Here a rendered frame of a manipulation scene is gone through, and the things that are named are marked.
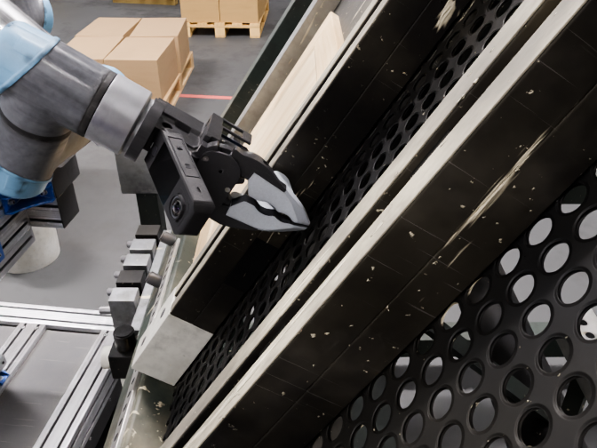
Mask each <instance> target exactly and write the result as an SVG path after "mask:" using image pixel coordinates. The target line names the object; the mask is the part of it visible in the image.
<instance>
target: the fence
mask: <svg viewBox="0 0 597 448"><path fill-rule="evenodd" d="M340 1H341V0H313V2H312V3H311V4H310V6H309V7H308V9H307V10H306V13H305V14H304V16H303V17H302V19H301V21H300V22H299V24H298V25H297V26H296V28H295V30H294V31H293V33H292V34H291V36H290V38H289V40H288V41H287V43H286V44H285V46H284V47H283V49H282V50H281V52H280V53H279V55H278V57H277V58H276V60H275V62H274V63H273V65H272V67H271V68H270V69H269V70H268V72H267V74H266V76H265V77H264V79H263V80H262V82H261V84H260V85H259V87H258V89H257V90H256V91H255V93H254V94H253V96H252V97H251V99H250V101H249V103H248V104H247V106H246V107H245V109H244V111H243V112H242V113H241V115H240V116H239V118H238V120H237V121H236V123H235V125H236V126H238V127H239V128H241V129H243V130H245V131H246V132H248V133H249V134H251V132H252V130H253V129H254V127H255V126H256V124H257V123H258V121H259V119H260V118H261V117H262V116H263V114H264V113H265V111H266V110H267V108H268V106H269V104H270V103H271V101H272V100H273V98H274V97H275V95H276V94H277V93H278V91H279V90H280V88H281V87H282V85H283V83H284V82H285V80H286V78H287V77H288V75H289V74H290V72H291V71H292V70H293V68H294V67H295V65H296V64H297V62H298V61H299V59H300V57H301V55H302V54H303V52H304V51H305V49H306V48H307V47H308V45H309V44H310V42H311V41H312V39H313V38H314V36H315V34H316V33H317V31H318V29H319V28H320V26H321V25H322V24H323V22H324V21H325V19H326V18H327V16H328V15H329V13H330V12H334V10H335V9H336V7H337V6H338V4H339V2H340ZM231 131H232V132H234V133H236V134H238V135H240V136H241V137H242V136H243V134H242V133H241V132H238V131H237V130H236V129H234V128H232V130H231Z"/></svg>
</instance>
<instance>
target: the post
mask: <svg viewBox="0 0 597 448"><path fill-rule="evenodd" d="M136 198H137V204H138V209H139V218H140V224H141V225H161V229H162V233H163V231H164V230H167V227H166V221H165V215H164V208H163V205H162V202H161V200H160V197H159V195H158V194H136Z"/></svg>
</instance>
